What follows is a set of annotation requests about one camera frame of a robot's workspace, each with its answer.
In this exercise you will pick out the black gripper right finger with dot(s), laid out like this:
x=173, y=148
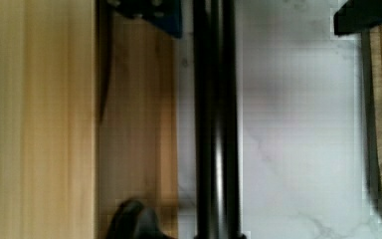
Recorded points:
x=356, y=16

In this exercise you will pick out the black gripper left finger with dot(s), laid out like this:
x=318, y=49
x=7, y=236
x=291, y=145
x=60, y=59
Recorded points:
x=166, y=15

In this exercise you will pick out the light wooden drawer cabinet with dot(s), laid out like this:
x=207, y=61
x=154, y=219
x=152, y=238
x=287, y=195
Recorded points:
x=87, y=119

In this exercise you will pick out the black metal drawer handle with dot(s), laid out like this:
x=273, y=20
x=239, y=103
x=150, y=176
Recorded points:
x=216, y=135

